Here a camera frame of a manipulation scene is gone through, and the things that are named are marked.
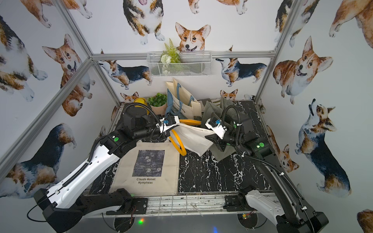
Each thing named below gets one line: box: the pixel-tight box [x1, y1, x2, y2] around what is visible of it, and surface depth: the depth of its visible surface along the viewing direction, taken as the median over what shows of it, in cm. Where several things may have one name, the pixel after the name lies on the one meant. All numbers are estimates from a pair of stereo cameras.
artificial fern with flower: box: [159, 37, 182, 64], surface depth 84 cm
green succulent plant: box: [147, 92, 168, 107], surface depth 106 cm
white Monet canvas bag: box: [111, 140, 181, 196], surface depth 85 cm
